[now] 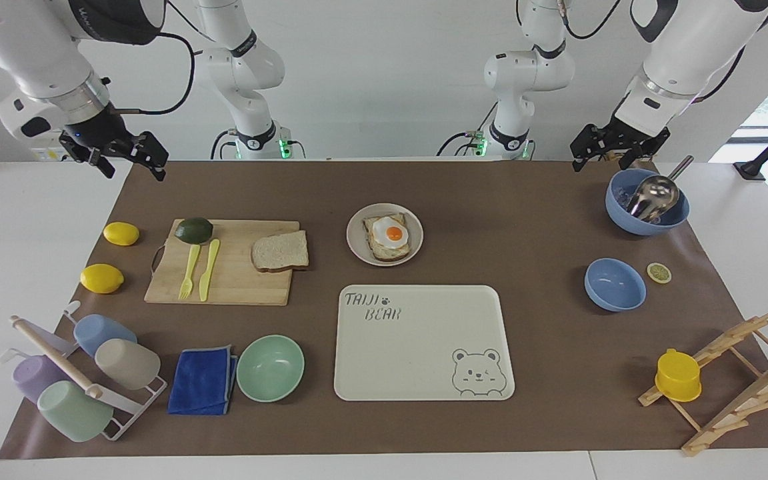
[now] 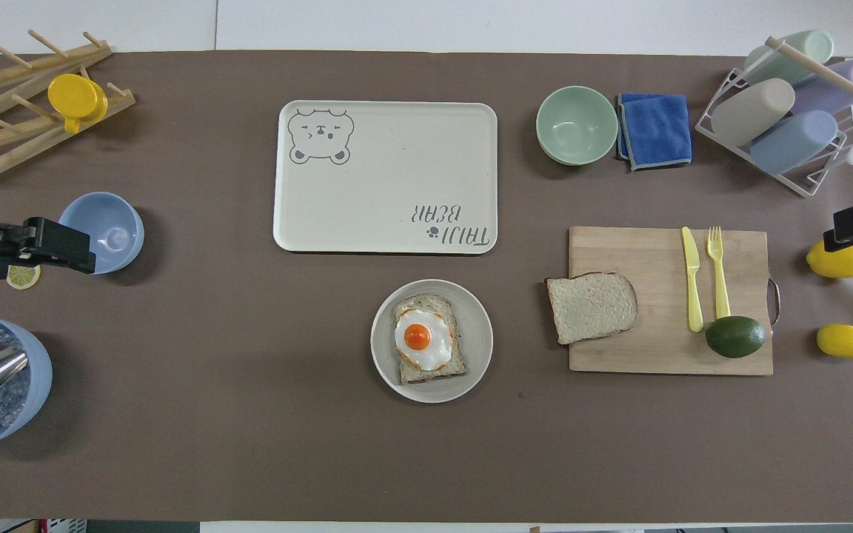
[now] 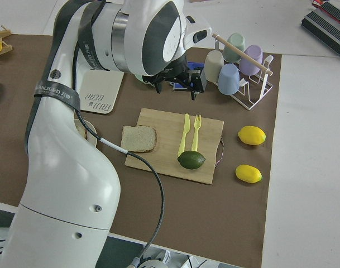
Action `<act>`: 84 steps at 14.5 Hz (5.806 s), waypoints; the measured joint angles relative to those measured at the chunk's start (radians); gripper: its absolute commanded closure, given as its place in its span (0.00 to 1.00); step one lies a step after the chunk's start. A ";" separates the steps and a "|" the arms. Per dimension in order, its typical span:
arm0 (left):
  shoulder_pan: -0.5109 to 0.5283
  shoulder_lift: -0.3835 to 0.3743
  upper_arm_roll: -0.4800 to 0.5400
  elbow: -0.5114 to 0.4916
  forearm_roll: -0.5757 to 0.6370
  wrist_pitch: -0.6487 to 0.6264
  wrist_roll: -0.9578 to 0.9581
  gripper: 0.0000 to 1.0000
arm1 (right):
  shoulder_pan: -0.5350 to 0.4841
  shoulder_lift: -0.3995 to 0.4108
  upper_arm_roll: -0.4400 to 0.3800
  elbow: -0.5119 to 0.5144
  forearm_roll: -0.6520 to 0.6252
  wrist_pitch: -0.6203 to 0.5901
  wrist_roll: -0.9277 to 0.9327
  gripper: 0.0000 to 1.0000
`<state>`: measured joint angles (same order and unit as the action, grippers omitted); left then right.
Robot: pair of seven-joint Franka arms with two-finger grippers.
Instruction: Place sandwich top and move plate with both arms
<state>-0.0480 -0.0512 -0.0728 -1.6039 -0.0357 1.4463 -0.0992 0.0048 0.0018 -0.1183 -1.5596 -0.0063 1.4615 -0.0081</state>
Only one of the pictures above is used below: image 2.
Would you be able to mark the grey round plate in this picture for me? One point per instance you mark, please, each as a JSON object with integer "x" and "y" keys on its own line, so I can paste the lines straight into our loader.
{"x": 471, "y": 348}

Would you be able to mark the yellow lemon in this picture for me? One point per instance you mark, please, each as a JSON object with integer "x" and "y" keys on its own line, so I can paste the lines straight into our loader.
{"x": 846, "y": 341}
{"x": 834, "y": 263}

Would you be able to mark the lemon slice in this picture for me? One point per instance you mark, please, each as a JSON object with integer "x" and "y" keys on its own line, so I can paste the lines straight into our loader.
{"x": 23, "y": 278}

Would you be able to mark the light blue bowl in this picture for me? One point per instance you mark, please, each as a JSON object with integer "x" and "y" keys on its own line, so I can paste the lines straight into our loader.
{"x": 112, "y": 233}

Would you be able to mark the blue tumbler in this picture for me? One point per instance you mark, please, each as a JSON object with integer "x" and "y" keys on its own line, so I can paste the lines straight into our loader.
{"x": 793, "y": 142}

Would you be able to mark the wooden dish rack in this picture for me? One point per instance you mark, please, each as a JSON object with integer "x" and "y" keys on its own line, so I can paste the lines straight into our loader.
{"x": 23, "y": 137}

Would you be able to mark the blue ice bucket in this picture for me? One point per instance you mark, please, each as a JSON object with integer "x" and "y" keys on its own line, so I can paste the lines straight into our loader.
{"x": 34, "y": 370}

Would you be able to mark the yellow plastic fork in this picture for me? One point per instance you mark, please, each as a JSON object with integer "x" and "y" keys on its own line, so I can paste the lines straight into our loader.
{"x": 720, "y": 285}

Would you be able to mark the purple tumbler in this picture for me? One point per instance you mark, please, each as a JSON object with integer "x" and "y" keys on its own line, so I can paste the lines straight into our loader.
{"x": 845, "y": 81}

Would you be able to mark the wooden rod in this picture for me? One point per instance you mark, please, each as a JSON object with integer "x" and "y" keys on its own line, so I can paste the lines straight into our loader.
{"x": 834, "y": 78}

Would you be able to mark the beige tumbler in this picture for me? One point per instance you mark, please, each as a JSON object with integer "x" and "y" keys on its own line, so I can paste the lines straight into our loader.
{"x": 752, "y": 111}

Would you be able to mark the green avocado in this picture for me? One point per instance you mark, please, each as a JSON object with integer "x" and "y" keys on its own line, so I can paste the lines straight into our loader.
{"x": 735, "y": 337}

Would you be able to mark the yellow plastic cup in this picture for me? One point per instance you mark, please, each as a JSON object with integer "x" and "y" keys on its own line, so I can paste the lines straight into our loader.
{"x": 71, "y": 95}

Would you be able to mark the yellow plastic knife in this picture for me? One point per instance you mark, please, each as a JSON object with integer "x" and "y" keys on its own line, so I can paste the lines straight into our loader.
{"x": 693, "y": 281}

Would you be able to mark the clear ice cubes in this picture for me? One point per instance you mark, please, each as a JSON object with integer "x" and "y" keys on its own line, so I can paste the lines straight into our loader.
{"x": 12, "y": 400}

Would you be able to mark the green tumbler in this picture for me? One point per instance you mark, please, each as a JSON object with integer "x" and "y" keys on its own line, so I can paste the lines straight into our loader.
{"x": 797, "y": 52}

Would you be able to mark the blue cloth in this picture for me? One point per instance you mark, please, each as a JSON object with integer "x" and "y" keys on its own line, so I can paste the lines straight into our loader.
{"x": 656, "y": 129}

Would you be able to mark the wooden cutting board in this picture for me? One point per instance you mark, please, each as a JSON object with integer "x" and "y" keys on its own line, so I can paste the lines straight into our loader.
{"x": 649, "y": 348}

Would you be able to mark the plain bread slice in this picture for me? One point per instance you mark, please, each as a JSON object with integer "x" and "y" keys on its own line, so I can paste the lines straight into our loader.
{"x": 591, "y": 307}

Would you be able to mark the green bowl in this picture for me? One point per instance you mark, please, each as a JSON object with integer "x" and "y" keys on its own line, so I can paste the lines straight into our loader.
{"x": 576, "y": 126}

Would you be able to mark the cream tray with bear print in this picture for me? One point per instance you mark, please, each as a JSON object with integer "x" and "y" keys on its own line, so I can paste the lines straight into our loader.
{"x": 397, "y": 170}

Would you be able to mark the fried egg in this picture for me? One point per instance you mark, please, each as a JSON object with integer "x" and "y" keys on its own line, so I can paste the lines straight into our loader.
{"x": 417, "y": 337}

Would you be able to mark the toast with fried egg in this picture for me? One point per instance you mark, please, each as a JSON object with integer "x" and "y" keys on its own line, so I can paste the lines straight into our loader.
{"x": 434, "y": 302}

